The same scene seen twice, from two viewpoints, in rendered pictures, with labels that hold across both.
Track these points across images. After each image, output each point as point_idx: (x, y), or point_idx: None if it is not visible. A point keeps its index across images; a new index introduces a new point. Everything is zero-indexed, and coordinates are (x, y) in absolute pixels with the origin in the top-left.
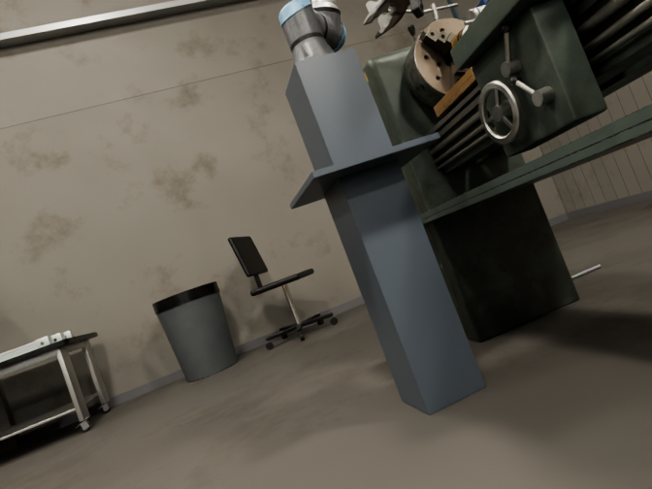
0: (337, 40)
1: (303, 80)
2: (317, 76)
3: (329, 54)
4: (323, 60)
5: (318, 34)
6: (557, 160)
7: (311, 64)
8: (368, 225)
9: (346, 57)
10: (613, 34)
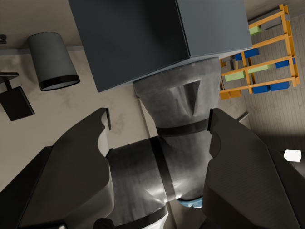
0: (114, 165)
1: (244, 12)
2: (233, 9)
3: (225, 49)
4: (230, 38)
5: (205, 123)
6: None
7: (240, 36)
8: None
9: (202, 32)
10: None
